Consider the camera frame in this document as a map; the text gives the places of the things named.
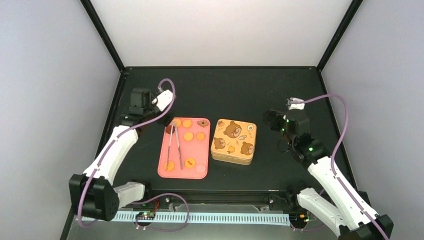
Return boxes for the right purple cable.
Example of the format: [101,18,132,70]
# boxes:
[291,93,390,240]

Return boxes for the dark chocolate cookie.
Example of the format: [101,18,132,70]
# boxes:
[165,125,175,135]

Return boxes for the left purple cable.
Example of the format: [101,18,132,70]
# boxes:
[76,78,191,232]

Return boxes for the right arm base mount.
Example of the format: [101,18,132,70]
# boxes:
[264,191,308,214]

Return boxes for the gold cookie tin box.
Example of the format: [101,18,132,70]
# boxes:
[211,152,254,166]

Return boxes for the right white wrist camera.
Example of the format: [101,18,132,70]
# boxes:
[287,97,305,110]

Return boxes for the purple cable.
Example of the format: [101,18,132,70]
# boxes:
[291,93,390,240]
[76,78,191,232]

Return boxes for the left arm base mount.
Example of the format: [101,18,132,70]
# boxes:
[119,193,171,211]

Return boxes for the metal tongs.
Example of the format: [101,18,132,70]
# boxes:
[165,121,184,171]

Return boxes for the brown flower cookie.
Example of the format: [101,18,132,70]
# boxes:
[196,120,210,128]

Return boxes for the clear plastic lid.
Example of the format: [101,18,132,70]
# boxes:
[210,118,257,156]

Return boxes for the orange round cookie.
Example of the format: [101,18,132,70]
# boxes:
[173,118,182,127]
[182,119,193,128]
[183,131,194,142]

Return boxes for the white slotted cable duct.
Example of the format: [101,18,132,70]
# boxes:
[80,210,291,227]

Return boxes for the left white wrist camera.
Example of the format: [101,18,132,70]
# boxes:
[151,90,174,112]

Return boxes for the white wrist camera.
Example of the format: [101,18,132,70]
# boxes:
[287,97,305,110]
[151,90,174,112]

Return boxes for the beige round cookie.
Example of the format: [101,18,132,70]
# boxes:
[196,132,206,141]

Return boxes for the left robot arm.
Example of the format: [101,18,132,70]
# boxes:
[68,88,175,221]

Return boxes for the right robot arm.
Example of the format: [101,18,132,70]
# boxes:
[263,108,394,240]

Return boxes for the pale pink cookie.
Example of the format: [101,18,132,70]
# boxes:
[195,164,207,173]

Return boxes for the yellow cookie red mark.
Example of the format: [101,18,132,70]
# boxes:
[184,158,196,169]

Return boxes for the pink plastic tray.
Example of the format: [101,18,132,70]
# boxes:
[157,117,211,180]

